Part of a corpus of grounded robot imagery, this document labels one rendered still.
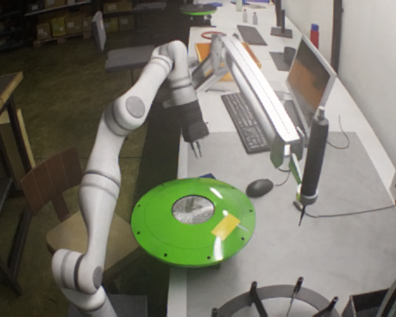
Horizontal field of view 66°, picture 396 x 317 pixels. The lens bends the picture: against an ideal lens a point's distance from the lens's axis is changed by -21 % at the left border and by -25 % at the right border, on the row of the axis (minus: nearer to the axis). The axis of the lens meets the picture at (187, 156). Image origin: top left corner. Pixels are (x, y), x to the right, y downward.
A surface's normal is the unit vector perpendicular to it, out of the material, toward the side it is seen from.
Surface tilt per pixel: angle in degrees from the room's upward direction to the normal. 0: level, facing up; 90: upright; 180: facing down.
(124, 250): 0
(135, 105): 51
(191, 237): 11
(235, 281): 0
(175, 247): 23
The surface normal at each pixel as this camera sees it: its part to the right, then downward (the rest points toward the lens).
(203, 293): -0.04, -0.80
